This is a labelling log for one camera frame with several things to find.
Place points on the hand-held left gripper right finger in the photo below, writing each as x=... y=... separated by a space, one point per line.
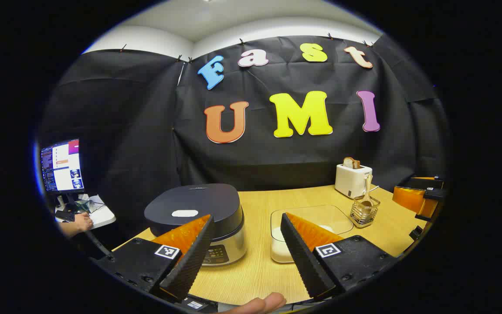
x=305 y=261

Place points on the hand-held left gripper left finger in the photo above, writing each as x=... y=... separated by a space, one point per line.
x=190 y=261

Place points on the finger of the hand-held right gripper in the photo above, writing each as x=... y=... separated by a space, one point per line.
x=410 y=199

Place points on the wooden spoon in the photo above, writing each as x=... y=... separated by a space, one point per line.
x=366 y=196

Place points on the clear container of rice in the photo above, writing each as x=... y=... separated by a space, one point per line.
x=320 y=216

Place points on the dark grey rice cooker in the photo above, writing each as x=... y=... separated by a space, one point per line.
x=194 y=205

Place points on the white toaster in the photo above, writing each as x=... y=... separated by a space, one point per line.
x=350 y=181

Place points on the bread slice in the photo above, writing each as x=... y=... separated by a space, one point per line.
x=351 y=163

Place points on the white side table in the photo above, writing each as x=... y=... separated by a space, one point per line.
x=100 y=218

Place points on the crumpled greenish wrapper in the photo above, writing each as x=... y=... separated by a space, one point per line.
x=83 y=204

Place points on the black keyboard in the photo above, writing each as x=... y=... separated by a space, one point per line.
x=64 y=215

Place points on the black backdrop cloth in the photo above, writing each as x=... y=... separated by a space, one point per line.
x=146 y=131

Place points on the computer monitor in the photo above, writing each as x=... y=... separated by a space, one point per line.
x=62 y=168

